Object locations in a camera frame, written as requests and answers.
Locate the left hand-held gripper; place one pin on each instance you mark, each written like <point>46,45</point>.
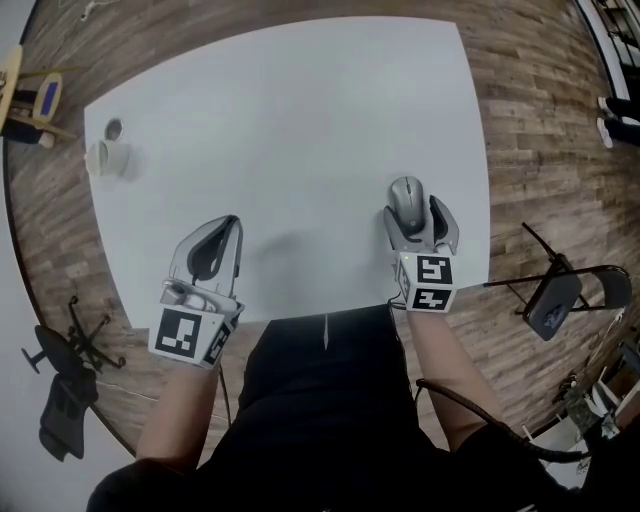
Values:
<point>175,337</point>

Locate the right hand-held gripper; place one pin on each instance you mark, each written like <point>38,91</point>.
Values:
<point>430,282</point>

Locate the grey mouse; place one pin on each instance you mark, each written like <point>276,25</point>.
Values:
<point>407,200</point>

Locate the person's right forearm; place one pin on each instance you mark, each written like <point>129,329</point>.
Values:
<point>445,375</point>

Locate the person's left forearm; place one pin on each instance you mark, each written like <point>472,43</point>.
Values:
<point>175,420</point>

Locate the white cup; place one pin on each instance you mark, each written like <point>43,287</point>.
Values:
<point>117,157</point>

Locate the black folding chair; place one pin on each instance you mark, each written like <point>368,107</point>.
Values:
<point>555,310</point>

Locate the white table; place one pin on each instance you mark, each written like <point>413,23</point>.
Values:
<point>290,125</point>

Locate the small round lid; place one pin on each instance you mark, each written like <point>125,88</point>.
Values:
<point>114,128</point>

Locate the person's black clothing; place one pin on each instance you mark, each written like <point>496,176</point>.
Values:
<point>320,425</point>

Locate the black office chair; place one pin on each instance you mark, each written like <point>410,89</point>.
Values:
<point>62,415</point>

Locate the yellow stool blue cushion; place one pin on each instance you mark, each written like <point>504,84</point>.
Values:
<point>50,95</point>

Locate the camouflage bag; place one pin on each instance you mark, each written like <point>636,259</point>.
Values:
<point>582,412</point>

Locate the cluttered white rack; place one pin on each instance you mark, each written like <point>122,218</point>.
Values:
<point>605,395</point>

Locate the black metal railing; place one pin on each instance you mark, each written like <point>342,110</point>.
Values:
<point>625,35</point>

